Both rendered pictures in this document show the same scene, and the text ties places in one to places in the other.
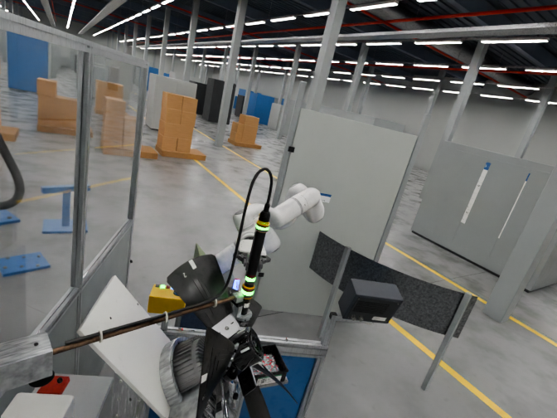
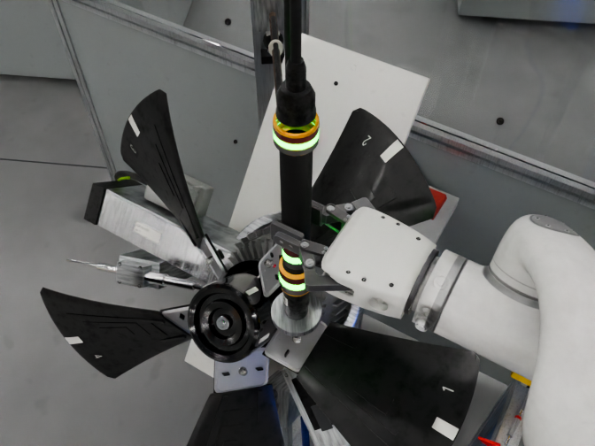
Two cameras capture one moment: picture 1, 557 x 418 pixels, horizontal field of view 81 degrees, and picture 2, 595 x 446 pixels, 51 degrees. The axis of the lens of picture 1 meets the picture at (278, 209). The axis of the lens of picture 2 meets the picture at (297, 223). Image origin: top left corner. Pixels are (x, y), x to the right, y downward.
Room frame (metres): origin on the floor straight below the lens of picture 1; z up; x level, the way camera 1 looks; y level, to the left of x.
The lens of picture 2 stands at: (1.28, -0.28, 2.02)
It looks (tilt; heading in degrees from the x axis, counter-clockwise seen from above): 52 degrees down; 132
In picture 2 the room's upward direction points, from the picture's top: straight up
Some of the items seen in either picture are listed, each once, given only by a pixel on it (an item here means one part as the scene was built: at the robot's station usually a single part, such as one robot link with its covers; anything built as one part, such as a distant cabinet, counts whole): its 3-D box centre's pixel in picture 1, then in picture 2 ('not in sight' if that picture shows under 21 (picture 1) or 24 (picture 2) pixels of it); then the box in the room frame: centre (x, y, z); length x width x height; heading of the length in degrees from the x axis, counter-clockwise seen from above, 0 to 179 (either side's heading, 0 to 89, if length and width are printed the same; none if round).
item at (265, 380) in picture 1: (259, 365); not in sight; (1.22, -0.09, 0.84); 0.22 x 0.17 x 0.07; 117
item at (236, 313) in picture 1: (242, 304); (295, 289); (0.98, 0.04, 1.31); 0.09 x 0.07 x 0.10; 137
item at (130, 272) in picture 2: not in sight; (134, 273); (0.65, -0.03, 1.08); 0.07 x 0.04 x 0.06; 22
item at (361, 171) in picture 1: (332, 217); not in sight; (2.95, -0.52, 1.10); 1.21 x 0.05 x 2.20; 102
